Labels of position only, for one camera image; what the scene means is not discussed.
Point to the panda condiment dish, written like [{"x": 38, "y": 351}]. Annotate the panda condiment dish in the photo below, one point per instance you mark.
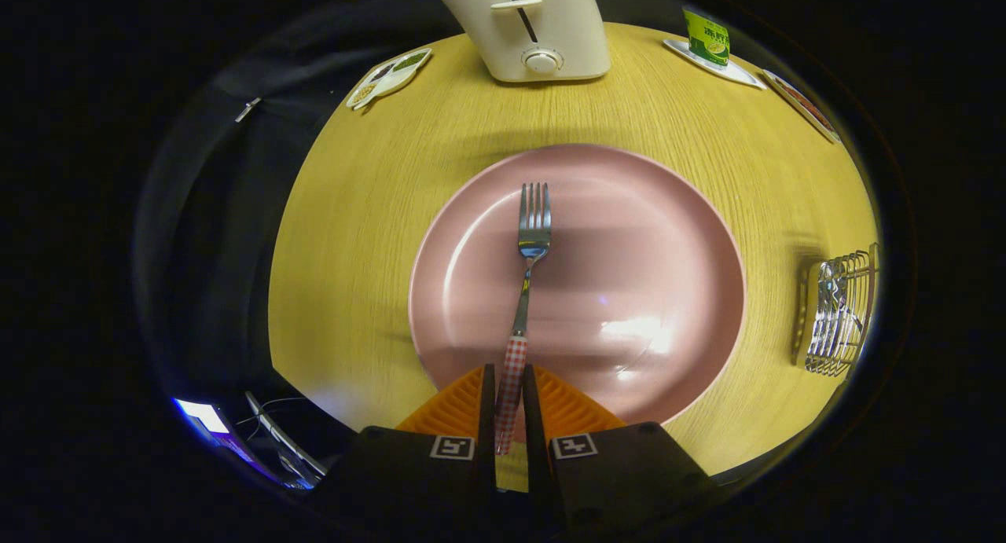
[{"x": 389, "y": 78}]

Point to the silver cloth clip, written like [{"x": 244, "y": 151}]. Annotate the silver cloth clip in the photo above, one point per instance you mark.
[{"x": 248, "y": 109}]

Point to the pink plate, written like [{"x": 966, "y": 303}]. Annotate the pink plate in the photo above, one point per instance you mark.
[{"x": 629, "y": 276}]

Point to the white toaster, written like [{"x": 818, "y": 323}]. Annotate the white toaster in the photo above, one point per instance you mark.
[{"x": 542, "y": 24}]

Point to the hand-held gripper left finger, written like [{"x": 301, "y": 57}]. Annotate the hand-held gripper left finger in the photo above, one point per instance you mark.
[{"x": 487, "y": 417}]

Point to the white plate with food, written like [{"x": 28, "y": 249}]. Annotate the white plate with food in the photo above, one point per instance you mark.
[{"x": 802, "y": 103}]

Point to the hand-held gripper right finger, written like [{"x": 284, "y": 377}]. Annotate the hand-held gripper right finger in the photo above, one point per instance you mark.
[{"x": 532, "y": 417}]

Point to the white coaster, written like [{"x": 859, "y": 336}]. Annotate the white coaster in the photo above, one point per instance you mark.
[{"x": 739, "y": 73}]

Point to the metal drain basket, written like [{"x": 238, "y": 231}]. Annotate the metal drain basket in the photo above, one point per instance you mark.
[{"x": 841, "y": 307}]

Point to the lit computer monitor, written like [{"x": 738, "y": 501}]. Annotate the lit computer monitor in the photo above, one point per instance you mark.
[{"x": 203, "y": 417}]

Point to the green drink bottle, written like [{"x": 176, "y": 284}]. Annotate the green drink bottle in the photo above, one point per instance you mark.
[{"x": 706, "y": 38}]

